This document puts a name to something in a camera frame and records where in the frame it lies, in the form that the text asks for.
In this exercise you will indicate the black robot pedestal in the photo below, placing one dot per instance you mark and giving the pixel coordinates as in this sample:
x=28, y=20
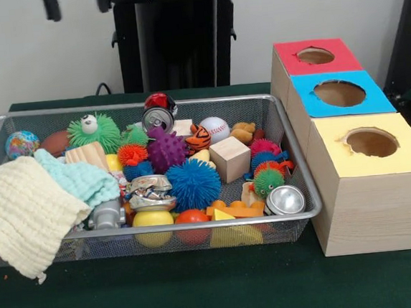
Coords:
x=177, y=37

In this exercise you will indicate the yellow ball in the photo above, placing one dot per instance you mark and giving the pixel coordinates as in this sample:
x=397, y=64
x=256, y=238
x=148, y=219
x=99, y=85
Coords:
x=152, y=220

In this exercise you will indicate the red silver soda can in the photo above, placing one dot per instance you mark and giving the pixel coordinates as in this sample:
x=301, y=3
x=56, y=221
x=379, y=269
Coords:
x=285, y=199

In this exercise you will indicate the blue spiky ball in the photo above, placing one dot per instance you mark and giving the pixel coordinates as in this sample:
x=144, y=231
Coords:
x=194, y=185

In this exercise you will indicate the bag of coloured spiky balls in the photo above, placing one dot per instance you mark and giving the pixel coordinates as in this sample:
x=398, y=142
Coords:
x=268, y=166

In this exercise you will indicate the green spiky ball with eyes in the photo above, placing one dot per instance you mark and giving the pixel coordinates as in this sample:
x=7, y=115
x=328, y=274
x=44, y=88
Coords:
x=92, y=131

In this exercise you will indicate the purple spiky ball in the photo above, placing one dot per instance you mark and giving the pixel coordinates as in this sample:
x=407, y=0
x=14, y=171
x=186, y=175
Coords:
x=165, y=150

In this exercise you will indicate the red orange ball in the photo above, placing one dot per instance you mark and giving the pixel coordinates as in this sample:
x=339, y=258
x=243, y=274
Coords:
x=192, y=218

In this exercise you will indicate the cream knitted cloth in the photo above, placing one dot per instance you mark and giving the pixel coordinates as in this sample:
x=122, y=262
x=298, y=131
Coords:
x=23, y=213

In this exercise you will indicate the white baseball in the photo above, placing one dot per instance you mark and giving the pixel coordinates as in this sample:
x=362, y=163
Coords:
x=215, y=129

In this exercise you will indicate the plain wooden cube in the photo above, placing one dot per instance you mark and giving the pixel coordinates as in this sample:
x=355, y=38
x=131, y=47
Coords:
x=231, y=157

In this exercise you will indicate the mint green cloth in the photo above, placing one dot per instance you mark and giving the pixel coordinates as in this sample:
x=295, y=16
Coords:
x=85, y=180

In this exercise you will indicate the wooden box with three holes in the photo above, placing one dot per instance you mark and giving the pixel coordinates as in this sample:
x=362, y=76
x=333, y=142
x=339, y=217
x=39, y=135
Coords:
x=371, y=197

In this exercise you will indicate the clear mesh bin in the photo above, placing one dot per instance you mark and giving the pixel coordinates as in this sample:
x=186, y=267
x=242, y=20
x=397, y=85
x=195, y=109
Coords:
x=301, y=197

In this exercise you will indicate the red black can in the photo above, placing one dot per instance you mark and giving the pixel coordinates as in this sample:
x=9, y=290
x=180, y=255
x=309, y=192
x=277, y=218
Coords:
x=160, y=107

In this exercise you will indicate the crushed printed can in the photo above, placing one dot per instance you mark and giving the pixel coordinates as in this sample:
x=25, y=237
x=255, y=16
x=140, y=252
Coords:
x=150, y=193

